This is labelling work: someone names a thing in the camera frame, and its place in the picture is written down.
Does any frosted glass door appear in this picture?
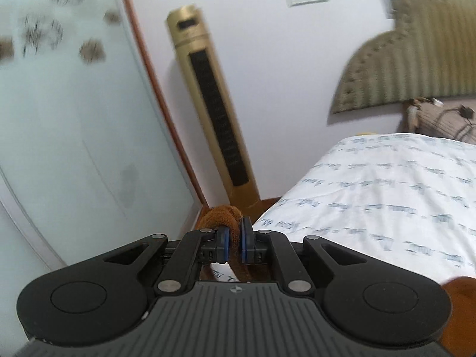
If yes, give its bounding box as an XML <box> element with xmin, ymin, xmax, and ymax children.
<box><xmin>0</xmin><ymin>0</ymin><xmax>204</xmax><ymax>272</ymax></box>

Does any white printed bed blanket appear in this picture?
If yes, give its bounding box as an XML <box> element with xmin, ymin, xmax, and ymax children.
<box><xmin>208</xmin><ymin>133</ymin><xmax>476</xmax><ymax>291</ymax></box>

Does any beige patterned pillow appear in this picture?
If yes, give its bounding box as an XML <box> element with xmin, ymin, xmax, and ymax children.
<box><xmin>403</xmin><ymin>97</ymin><xmax>476</xmax><ymax>144</ymax></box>

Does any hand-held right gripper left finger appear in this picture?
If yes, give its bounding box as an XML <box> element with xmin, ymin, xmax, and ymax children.
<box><xmin>98</xmin><ymin>228</ymin><xmax>231</xmax><ymax>297</ymax></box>

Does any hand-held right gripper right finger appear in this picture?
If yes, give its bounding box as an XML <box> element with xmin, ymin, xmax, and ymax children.
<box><xmin>240</xmin><ymin>216</ymin><xmax>369</xmax><ymax>294</ymax></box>

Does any brown small cloth garment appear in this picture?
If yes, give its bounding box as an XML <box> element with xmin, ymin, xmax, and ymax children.
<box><xmin>195</xmin><ymin>204</ymin><xmax>476</xmax><ymax>357</ymax></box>

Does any olive padded headboard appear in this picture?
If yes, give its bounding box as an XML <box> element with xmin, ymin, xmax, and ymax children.
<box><xmin>329</xmin><ymin>0</ymin><xmax>476</xmax><ymax>115</ymax></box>

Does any gold tower fan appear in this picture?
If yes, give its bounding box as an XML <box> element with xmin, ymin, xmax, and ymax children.
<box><xmin>165</xmin><ymin>4</ymin><xmax>262</xmax><ymax>219</ymax></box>

